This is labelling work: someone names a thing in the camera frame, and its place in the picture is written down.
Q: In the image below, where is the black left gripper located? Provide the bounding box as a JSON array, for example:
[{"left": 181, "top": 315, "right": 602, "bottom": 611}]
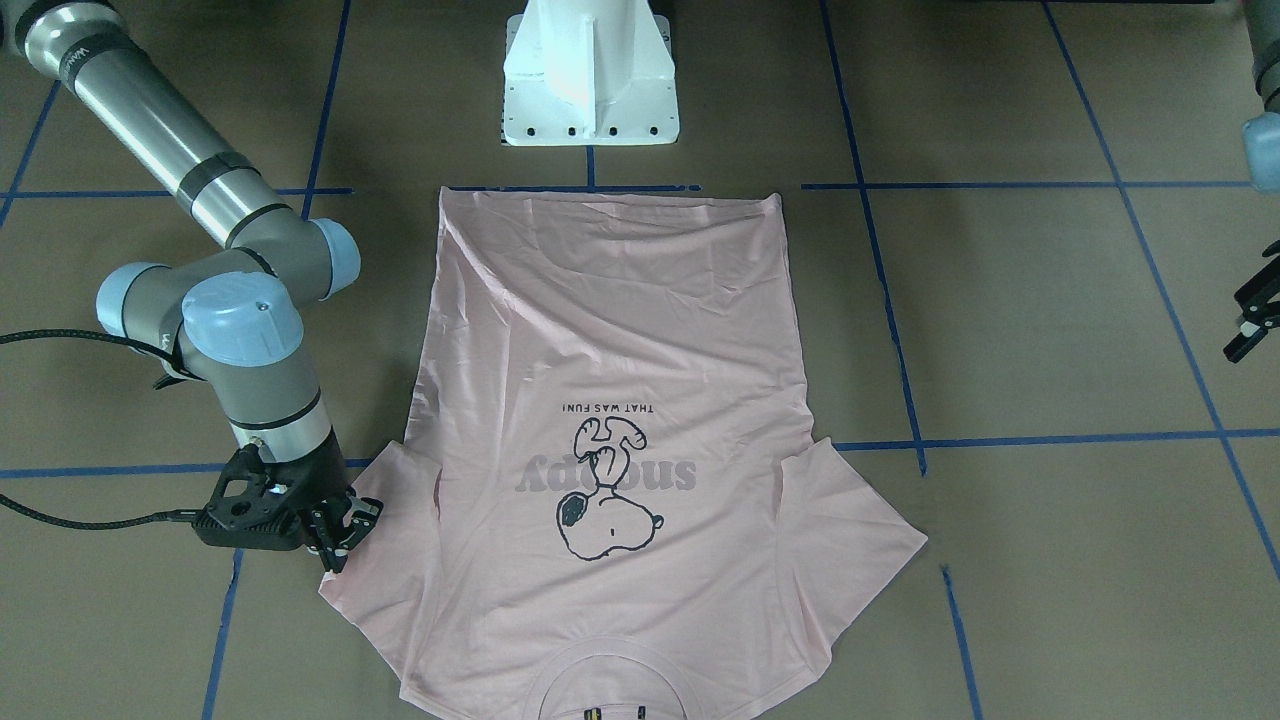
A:
[{"left": 1222, "top": 240, "right": 1279, "bottom": 363}]

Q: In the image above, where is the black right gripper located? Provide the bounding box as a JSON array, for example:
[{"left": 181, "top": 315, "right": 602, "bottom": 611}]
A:
[{"left": 262, "top": 436, "right": 385, "bottom": 573}]

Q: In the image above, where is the pink Snoopy t-shirt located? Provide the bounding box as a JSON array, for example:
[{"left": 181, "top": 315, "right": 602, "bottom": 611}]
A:
[{"left": 320, "top": 190, "right": 925, "bottom": 719}]

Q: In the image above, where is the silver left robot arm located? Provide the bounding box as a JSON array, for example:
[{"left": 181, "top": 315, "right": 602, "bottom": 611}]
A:
[{"left": 1222, "top": 1, "right": 1279, "bottom": 363}]

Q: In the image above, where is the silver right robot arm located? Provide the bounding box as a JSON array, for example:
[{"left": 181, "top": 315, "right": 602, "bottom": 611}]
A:
[{"left": 3, "top": 1, "right": 383, "bottom": 573}]

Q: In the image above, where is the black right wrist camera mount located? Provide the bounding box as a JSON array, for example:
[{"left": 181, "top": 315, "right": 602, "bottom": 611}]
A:
[{"left": 192, "top": 443, "right": 305, "bottom": 551}]

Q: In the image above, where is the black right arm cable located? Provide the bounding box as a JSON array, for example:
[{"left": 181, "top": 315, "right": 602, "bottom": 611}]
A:
[{"left": 0, "top": 331, "right": 211, "bottom": 530}]

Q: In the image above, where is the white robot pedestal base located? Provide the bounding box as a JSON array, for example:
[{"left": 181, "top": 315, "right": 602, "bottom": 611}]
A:
[{"left": 500, "top": 1, "right": 681, "bottom": 147}]

